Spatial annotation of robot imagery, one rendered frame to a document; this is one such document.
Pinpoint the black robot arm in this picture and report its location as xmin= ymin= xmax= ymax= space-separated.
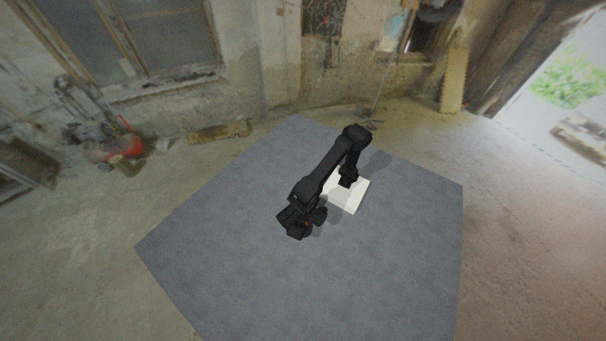
xmin=276 ymin=123 xmax=373 ymax=230

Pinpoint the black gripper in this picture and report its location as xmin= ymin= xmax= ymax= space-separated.
xmin=286 ymin=211 xmax=312 ymax=241

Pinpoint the black round pedestal with shaft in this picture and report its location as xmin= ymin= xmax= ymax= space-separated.
xmin=303 ymin=221 xmax=312 ymax=238

